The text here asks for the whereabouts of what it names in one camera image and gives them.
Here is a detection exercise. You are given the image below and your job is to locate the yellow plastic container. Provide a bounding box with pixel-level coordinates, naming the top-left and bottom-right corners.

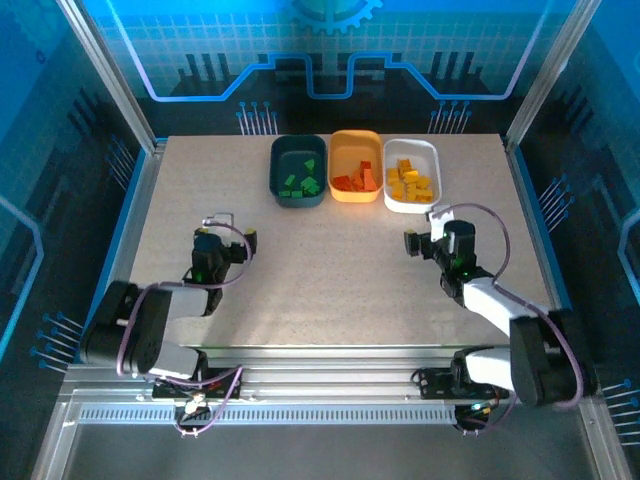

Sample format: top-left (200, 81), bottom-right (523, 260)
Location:
top-left (327, 129), bottom-right (385, 204)

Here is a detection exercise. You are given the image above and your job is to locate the grey slotted cable duct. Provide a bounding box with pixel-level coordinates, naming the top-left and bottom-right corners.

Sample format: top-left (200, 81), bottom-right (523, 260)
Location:
top-left (77, 403), bottom-right (459, 426)

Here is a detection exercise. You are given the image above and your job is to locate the dark teal plastic container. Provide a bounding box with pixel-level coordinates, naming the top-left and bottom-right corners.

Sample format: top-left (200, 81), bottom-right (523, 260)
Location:
top-left (268, 133), bottom-right (329, 209)

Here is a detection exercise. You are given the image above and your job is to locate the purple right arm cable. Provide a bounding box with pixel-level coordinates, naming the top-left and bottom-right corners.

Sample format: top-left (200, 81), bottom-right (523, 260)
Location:
top-left (432, 202), bottom-right (586, 436)

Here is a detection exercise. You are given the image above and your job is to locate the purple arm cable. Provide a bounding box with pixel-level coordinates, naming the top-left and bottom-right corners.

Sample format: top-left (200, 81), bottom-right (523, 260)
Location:
top-left (115, 222), bottom-right (253, 439)
top-left (432, 202), bottom-right (586, 436)

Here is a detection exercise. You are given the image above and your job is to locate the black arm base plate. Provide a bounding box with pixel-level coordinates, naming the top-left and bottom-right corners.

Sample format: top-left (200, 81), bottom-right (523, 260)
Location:
top-left (417, 367), bottom-right (510, 401)
top-left (152, 367), bottom-right (244, 401)

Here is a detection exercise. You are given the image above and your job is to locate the white plastic container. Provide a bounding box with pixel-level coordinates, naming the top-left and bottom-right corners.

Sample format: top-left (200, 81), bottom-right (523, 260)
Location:
top-left (382, 138), bottom-right (443, 215)

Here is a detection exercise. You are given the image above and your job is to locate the aluminium frame post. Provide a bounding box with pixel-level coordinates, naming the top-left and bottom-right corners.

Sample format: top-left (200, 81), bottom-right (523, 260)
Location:
top-left (502, 0), bottom-right (604, 151)
top-left (54, 0), bottom-right (169, 154)

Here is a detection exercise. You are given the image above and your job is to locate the wide aluminium base rail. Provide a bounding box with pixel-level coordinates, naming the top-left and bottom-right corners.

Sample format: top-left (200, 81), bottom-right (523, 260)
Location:
top-left (64, 344), bottom-right (601, 406)

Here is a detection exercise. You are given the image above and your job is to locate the small controller board with LEDs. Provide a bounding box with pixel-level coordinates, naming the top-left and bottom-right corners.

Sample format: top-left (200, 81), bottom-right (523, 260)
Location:
top-left (455, 402), bottom-right (496, 434)

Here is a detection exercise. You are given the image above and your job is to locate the blue table edge strip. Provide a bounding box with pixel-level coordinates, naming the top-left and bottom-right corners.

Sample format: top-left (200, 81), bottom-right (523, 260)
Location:
top-left (512, 144), bottom-right (591, 364)
top-left (77, 147), bottom-right (151, 354)

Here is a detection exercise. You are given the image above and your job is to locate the aluminium side rail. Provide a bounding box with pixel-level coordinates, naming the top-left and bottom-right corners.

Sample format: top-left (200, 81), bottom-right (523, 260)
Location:
top-left (92, 139), bottom-right (169, 346)
top-left (502, 137), bottom-right (576, 356)

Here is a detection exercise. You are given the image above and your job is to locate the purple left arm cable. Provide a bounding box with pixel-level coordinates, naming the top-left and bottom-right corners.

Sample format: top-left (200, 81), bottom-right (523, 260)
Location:
top-left (115, 222), bottom-right (253, 439)

